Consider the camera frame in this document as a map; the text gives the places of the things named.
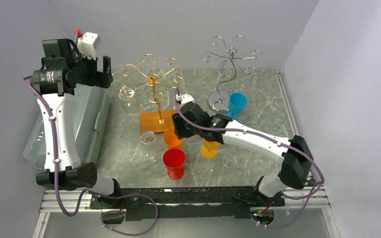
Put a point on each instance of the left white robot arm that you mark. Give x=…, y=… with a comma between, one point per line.
x=66, y=64

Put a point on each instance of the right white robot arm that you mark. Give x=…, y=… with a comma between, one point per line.
x=291, y=154

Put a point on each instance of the yellow plastic wine glass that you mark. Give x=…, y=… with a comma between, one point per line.
x=209, y=149

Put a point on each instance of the clear plastic storage bin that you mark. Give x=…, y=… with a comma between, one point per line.
x=90, y=110

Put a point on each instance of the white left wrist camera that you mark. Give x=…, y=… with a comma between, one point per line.
x=87, y=43

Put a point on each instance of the blue plastic wine glass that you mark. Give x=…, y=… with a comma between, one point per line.
x=237, y=103

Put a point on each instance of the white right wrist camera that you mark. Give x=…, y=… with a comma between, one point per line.
x=183, y=99

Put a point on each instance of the orange plastic wine glass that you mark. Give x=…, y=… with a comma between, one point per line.
x=171, y=140

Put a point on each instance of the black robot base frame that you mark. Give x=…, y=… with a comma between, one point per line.
x=186, y=202

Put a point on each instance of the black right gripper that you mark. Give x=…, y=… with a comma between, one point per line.
x=179, y=130

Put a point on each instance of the red plastic wine glass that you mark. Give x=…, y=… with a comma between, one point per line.
x=174, y=160

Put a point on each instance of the gold wire rack wooden base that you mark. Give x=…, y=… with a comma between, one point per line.
x=160, y=120

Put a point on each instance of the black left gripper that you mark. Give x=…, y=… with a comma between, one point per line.
x=102, y=79

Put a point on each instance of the chrome wire glass rack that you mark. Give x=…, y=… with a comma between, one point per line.
x=218, y=100

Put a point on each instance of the clear wine glass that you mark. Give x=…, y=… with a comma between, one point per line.
x=129, y=101
x=150, y=145
x=230, y=159

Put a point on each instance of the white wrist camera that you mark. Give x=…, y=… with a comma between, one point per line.
x=87, y=43
x=183, y=99

